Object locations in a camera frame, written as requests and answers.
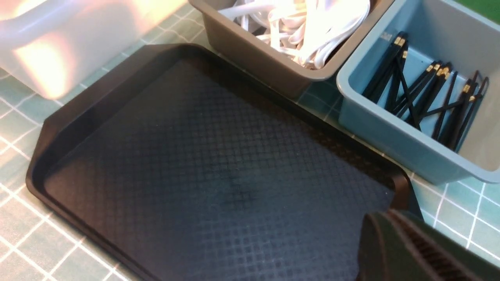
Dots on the blue-grey plastic chopstick bin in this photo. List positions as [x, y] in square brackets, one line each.
[437, 30]

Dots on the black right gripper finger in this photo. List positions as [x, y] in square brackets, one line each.
[397, 246]

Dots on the black plastic serving tray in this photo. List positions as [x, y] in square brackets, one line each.
[184, 168]

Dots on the large white plastic tub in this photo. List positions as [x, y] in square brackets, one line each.
[53, 45]

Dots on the green checkered tablecloth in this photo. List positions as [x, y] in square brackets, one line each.
[37, 245]

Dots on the pile of black chopsticks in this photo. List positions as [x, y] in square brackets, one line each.
[429, 95]

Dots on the pile of white spoons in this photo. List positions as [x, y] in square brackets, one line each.
[305, 31]

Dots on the brown plastic spoon bin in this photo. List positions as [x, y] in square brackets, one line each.
[267, 64]

